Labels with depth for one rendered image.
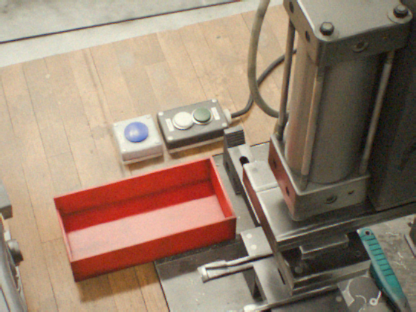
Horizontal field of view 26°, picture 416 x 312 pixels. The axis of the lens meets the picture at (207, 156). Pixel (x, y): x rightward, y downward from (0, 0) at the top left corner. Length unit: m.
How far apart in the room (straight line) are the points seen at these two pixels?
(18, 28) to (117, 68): 1.41
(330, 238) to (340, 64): 0.31
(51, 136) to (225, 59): 0.34
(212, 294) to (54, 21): 1.79
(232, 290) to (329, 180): 0.40
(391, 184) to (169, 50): 0.72
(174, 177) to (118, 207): 0.10
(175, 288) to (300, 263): 0.30
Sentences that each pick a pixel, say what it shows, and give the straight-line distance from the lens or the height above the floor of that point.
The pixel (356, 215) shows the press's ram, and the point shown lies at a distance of 1.08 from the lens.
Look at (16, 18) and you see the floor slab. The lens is 3.02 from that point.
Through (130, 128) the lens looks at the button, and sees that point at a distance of 1.46.
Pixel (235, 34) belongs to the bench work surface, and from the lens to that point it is 1.64.
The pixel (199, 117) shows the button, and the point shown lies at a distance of 1.47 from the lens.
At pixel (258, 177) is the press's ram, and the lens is 1.15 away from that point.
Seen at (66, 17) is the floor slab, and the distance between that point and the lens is 2.99.
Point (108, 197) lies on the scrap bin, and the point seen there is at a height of 0.93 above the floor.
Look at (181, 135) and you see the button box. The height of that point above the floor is 0.93.
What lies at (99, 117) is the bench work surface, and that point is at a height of 0.90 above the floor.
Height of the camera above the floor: 2.07
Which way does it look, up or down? 53 degrees down
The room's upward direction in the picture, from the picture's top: straight up
